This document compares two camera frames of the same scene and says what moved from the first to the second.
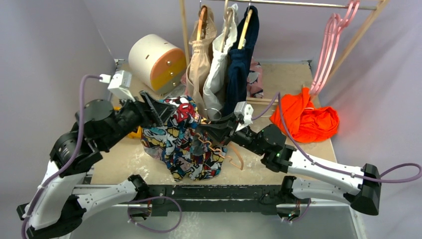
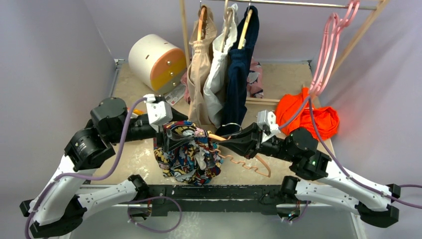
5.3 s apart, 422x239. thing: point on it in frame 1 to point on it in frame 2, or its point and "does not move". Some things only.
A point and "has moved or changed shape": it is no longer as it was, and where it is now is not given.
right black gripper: [229, 124] to [254, 141]
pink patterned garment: [254, 82] does not move
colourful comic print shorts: [176, 144] has moved or changed shape
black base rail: [171, 199] does not move
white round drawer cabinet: [156, 64] does not move
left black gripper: [161, 110] to [161, 135]
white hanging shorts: [214, 82] does not move
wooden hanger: [241, 167] to [267, 175]
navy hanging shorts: [238, 59] does not move
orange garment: [306, 122] does not move
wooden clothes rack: [377, 8] does not move
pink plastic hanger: [336, 26] does not move
